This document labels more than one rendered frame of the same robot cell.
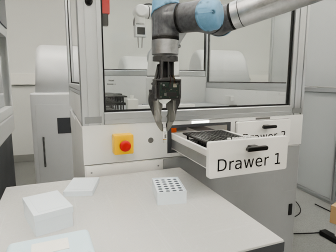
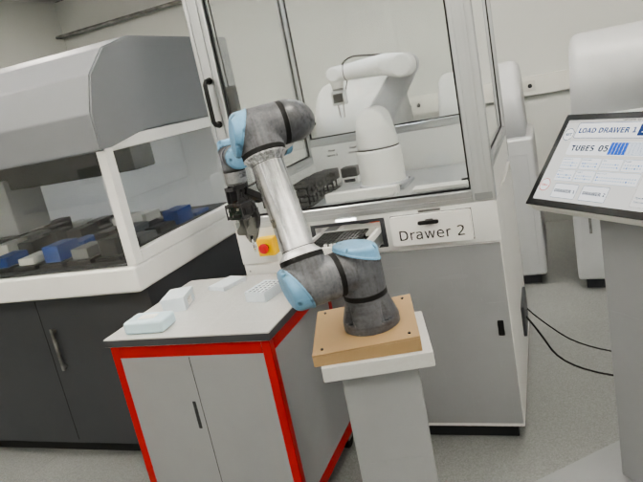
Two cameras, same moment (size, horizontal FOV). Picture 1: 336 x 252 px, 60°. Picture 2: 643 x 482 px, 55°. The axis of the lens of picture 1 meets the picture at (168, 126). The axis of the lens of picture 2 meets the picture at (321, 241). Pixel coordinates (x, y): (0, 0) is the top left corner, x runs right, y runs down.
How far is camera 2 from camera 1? 1.72 m
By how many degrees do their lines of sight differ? 42
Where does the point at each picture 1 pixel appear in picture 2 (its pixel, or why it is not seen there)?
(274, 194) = (468, 305)
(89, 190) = (222, 287)
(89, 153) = (245, 253)
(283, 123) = (457, 214)
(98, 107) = not seen: hidden behind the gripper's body
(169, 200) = (254, 298)
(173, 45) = (232, 177)
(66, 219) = (180, 305)
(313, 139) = not seen: outside the picture
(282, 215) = (488, 334)
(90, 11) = (222, 132)
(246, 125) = (402, 221)
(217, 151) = not seen: hidden behind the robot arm
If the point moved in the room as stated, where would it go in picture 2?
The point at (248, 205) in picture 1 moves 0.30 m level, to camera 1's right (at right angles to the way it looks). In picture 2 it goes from (430, 316) to (505, 323)
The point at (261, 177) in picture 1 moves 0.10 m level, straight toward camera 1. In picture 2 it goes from (443, 283) to (422, 292)
